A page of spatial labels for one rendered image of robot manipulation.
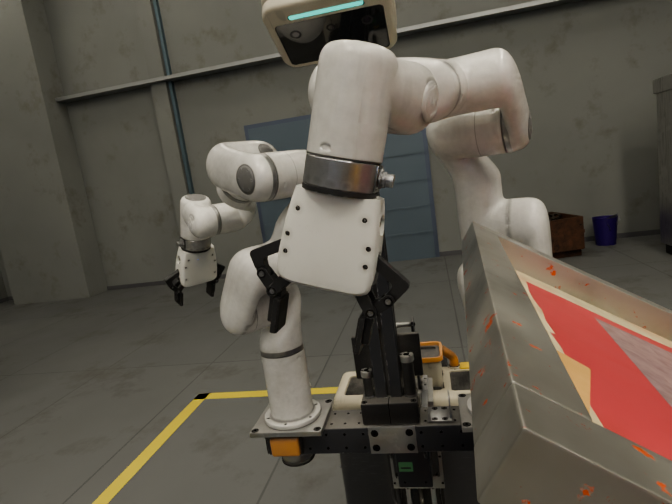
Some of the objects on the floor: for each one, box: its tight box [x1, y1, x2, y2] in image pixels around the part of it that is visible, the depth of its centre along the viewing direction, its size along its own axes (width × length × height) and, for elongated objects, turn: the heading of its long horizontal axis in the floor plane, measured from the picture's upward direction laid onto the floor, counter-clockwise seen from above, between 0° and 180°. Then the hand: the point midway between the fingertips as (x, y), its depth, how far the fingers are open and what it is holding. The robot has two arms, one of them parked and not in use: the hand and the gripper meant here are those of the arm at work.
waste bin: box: [592, 214, 621, 246], centre depth 730 cm, size 40×36×46 cm
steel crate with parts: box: [548, 212, 585, 259], centre depth 715 cm, size 87×103×61 cm
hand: (318, 330), depth 50 cm, fingers open, 8 cm apart
